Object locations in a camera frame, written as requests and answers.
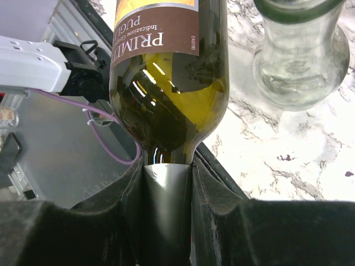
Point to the clear glass carafe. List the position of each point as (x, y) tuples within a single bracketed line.
[(304, 55)]

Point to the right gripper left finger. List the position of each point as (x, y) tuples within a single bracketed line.
[(93, 232)]

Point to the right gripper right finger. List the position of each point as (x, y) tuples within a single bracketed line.
[(230, 230)]

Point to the green bottle brown label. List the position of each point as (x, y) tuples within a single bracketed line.
[(169, 88)]

